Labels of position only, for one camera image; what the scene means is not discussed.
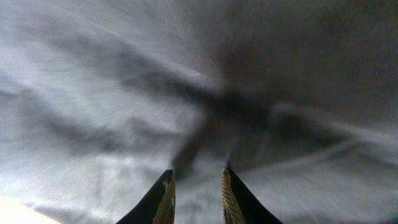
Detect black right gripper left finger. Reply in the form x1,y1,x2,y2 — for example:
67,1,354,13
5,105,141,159
116,169,176,224

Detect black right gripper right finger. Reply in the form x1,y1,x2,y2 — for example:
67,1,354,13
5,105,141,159
221,167,283,224

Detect dark blue denim shorts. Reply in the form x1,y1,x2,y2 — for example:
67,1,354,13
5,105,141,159
1,1,397,223

